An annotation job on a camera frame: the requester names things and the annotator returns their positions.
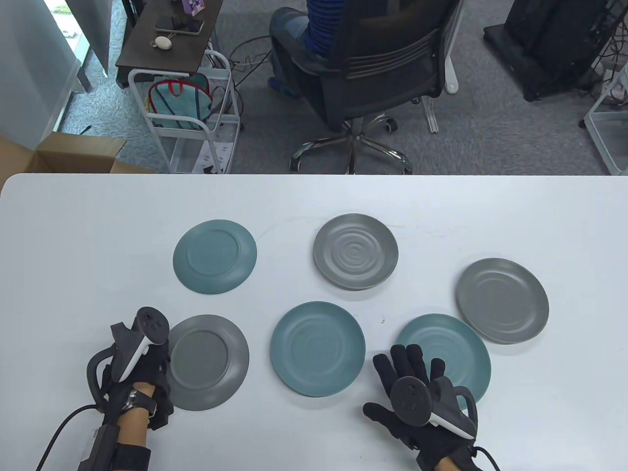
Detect person's left hand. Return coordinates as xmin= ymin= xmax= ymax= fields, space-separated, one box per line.
xmin=101 ymin=339 xmax=172 ymax=408

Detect person's right hand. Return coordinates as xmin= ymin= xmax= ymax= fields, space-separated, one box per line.
xmin=363 ymin=344 xmax=479 ymax=465

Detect black white controller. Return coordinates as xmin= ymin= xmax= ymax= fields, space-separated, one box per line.
xmin=86 ymin=307 xmax=170 ymax=404
xmin=390 ymin=375 xmax=479 ymax=440

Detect teal plate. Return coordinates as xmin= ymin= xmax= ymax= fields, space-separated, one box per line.
xmin=396 ymin=314 xmax=492 ymax=410
xmin=173 ymin=219 xmax=258 ymax=295
xmin=270 ymin=301 xmax=366 ymax=398

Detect grey rippled plate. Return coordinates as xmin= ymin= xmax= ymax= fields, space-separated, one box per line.
xmin=313 ymin=213 xmax=399 ymax=291

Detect person's left forearm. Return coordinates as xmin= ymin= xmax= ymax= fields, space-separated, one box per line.
xmin=78 ymin=392 xmax=153 ymax=471

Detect black left forearm sensor band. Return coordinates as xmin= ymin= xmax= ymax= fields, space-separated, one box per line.
xmin=78 ymin=424 xmax=152 ymax=471

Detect white metal cart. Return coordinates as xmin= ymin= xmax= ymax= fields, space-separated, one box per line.
xmin=128 ymin=49 xmax=243 ymax=175

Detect cardboard box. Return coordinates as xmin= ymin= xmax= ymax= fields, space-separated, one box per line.
xmin=0 ymin=131 xmax=157 ymax=194

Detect teal bag with red trim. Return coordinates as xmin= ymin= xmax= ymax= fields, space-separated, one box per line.
xmin=147 ymin=74 xmax=212 ymax=131

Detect white desk leg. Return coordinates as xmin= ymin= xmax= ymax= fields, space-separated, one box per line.
xmin=421 ymin=0 xmax=466 ymax=134

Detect black office chair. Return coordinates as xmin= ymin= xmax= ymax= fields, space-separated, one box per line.
xmin=288 ymin=0 xmax=464 ymax=176

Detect dark wooden side table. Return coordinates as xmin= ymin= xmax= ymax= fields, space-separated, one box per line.
xmin=116 ymin=0 xmax=224 ymax=89

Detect grey partition panel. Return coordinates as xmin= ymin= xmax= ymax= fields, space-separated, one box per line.
xmin=64 ymin=0 xmax=113 ymax=77

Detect black smartphone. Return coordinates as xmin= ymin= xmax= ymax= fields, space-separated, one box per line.
xmin=155 ymin=16 xmax=205 ymax=36

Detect black equipment rack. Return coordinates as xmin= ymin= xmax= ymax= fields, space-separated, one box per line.
xmin=483 ymin=0 xmax=628 ymax=103

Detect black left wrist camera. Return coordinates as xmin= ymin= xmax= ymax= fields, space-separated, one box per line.
xmin=147 ymin=390 xmax=175 ymax=431

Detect black left glove cable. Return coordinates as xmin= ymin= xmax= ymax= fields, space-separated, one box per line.
xmin=35 ymin=403 xmax=106 ymax=471

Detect black glove cable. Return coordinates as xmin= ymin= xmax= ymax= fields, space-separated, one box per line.
xmin=35 ymin=403 xmax=106 ymax=471
xmin=472 ymin=445 xmax=501 ymax=471

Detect black right glove cable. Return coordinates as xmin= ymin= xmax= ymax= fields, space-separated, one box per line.
xmin=472 ymin=445 xmax=501 ymax=471

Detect white wire basket cart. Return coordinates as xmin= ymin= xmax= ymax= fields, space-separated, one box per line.
xmin=579 ymin=64 xmax=628 ymax=176

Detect black floor cables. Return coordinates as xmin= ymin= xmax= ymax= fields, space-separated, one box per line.
xmin=228 ymin=37 xmax=273 ymax=99

